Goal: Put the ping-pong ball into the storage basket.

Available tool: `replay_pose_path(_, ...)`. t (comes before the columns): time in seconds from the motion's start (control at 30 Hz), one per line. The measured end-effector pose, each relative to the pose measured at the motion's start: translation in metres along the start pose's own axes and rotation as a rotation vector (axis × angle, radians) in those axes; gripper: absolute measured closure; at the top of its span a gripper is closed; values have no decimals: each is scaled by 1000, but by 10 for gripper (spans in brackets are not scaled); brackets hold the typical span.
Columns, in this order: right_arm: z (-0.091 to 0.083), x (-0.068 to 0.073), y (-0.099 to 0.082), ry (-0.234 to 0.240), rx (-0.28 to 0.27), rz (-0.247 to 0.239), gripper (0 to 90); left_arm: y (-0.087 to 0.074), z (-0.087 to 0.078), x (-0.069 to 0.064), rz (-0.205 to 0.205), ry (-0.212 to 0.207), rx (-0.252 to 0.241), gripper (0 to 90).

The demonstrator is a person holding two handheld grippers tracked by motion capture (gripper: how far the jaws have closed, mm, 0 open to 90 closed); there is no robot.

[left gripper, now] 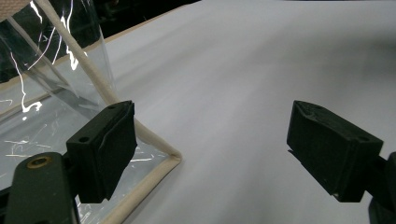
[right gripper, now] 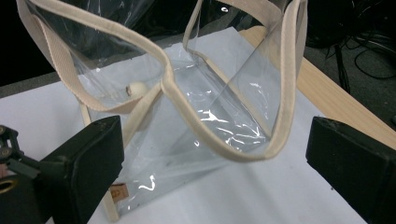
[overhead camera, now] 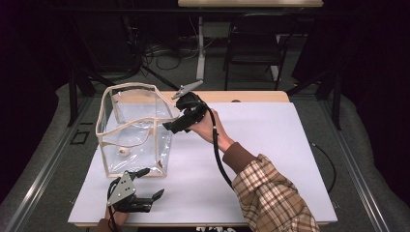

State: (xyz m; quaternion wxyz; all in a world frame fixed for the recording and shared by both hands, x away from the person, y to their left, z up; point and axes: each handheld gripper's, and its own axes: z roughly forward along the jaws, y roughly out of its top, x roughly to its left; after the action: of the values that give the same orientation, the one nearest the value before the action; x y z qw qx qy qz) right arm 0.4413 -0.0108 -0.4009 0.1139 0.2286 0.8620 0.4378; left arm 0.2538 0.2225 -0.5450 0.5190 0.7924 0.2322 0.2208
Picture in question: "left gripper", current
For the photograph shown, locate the clear plastic bag beige trim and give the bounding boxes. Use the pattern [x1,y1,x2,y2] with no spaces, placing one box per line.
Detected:
[0,0,183,224]

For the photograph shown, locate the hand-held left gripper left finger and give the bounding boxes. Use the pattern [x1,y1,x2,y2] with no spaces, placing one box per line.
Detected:
[65,100,138,204]

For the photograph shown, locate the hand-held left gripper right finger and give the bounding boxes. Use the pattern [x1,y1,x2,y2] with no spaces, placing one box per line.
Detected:
[286,100,385,203]

